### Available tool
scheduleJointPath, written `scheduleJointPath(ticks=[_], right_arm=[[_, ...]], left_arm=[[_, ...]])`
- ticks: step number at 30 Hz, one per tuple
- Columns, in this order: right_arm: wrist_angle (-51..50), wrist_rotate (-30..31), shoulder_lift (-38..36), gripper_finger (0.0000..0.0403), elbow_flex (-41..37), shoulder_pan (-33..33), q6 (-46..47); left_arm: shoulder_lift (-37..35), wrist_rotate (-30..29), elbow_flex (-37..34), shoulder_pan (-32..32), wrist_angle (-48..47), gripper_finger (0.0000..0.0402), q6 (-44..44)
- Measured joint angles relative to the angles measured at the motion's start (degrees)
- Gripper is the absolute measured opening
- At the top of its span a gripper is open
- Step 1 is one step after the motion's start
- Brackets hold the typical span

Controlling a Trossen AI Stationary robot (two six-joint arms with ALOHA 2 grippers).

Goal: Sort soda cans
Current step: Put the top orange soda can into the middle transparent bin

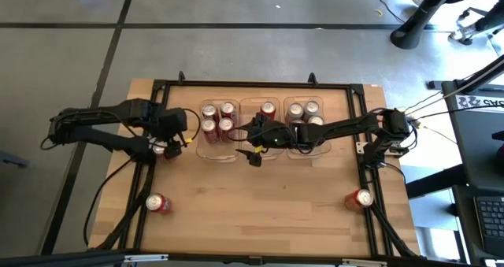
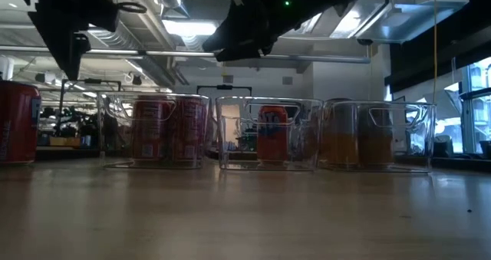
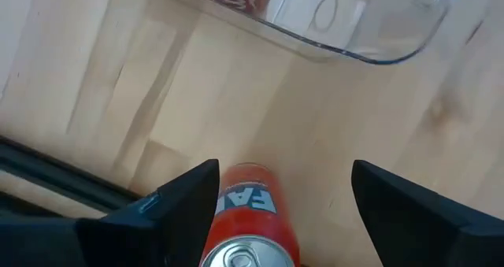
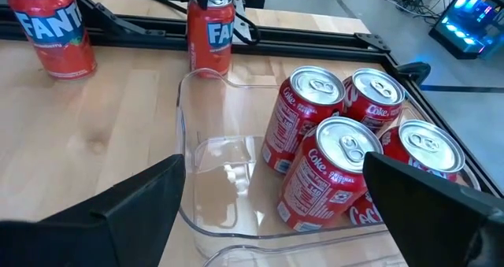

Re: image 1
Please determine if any silver bracket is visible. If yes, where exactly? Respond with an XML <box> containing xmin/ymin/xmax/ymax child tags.
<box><xmin>124</xmin><ymin>253</ymin><xmax>169</xmax><ymax>264</ymax></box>
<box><xmin>341</xmin><ymin>258</ymin><xmax>389</xmax><ymax>267</ymax></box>

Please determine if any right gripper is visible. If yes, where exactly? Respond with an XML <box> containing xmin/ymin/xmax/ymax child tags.
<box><xmin>235</xmin><ymin>114</ymin><xmax>299</xmax><ymax>169</ymax></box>

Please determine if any white printed label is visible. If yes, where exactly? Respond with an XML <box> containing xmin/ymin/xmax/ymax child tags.
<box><xmin>455</xmin><ymin>95</ymin><xmax>504</xmax><ymax>113</ymax></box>

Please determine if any person's leg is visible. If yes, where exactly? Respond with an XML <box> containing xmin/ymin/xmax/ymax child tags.
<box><xmin>472</xmin><ymin>5</ymin><xmax>504</xmax><ymax>34</ymax></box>

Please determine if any grey floor object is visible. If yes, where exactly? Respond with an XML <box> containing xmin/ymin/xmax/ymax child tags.
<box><xmin>0</xmin><ymin>151</ymin><xmax>31</xmax><ymax>169</ymax></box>

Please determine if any black cable bundle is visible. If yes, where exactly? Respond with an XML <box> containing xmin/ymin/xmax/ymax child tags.
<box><xmin>360</xmin><ymin>166</ymin><xmax>422</xmax><ymax>259</ymax></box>
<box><xmin>94</xmin><ymin>166</ymin><xmax>155</xmax><ymax>252</ymax></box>

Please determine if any clear plastic bin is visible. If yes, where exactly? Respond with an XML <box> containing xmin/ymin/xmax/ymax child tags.
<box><xmin>195</xmin><ymin>98</ymin><xmax>241</xmax><ymax>161</ymax></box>
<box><xmin>282</xmin><ymin>96</ymin><xmax>332</xmax><ymax>161</ymax></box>
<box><xmin>239</xmin><ymin>96</ymin><xmax>285</xmax><ymax>161</ymax></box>

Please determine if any black diagonal pole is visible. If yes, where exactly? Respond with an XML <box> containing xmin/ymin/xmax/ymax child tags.
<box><xmin>427</xmin><ymin>56</ymin><xmax>504</xmax><ymax>98</ymax></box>

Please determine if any dark red soda can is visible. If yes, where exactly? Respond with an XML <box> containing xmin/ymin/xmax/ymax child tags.
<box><xmin>201</xmin><ymin>102</ymin><xmax>219</xmax><ymax>121</ymax></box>
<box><xmin>199</xmin><ymin>117</ymin><xmax>218</xmax><ymax>144</ymax></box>
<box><xmin>217</xmin><ymin>117</ymin><xmax>237</xmax><ymax>143</ymax></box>
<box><xmin>219</xmin><ymin>100</ymin><xmax>239</xmax><ymax>121</ymax></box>

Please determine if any long black cable loop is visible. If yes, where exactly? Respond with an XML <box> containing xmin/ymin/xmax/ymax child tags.
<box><xmin>83</xmin><ymin>158</ymin><xmax>133</xmax><ymax>247</ymax></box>

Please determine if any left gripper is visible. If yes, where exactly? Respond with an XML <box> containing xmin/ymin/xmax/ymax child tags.
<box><xmin>156</xmin><ymin>107</ymin><xmax>189</xmax><ymax>161</ymax></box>

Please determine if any black aluminium table frame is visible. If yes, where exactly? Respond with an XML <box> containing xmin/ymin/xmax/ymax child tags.
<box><xmin>117</xmin><ymin>79</ymin><xmax>397</xmax><ymax>258</ymax></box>

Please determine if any black keyboard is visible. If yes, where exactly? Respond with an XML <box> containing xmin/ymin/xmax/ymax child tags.
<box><xmin>474</xmin><ymin>195</ymin><xmax>504</xmax><ymax>256</ymax></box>

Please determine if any black support beam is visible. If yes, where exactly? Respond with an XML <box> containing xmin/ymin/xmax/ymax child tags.
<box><xmin>405</xmin><ymin>164</ymin><xmax>468</xmax><ymax>200</ymax></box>

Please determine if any black side desk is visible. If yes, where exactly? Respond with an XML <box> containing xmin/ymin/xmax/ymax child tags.
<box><xmin>440</xmin><ymin>77</ymin><xmax>504</xmax><ymax>267</ymax></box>

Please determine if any black crossbar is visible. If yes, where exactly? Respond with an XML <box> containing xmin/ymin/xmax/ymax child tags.
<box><xmin>0</xmin><ymin>250</ymin><xmax>504</xmax><ymax>267</ymax></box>

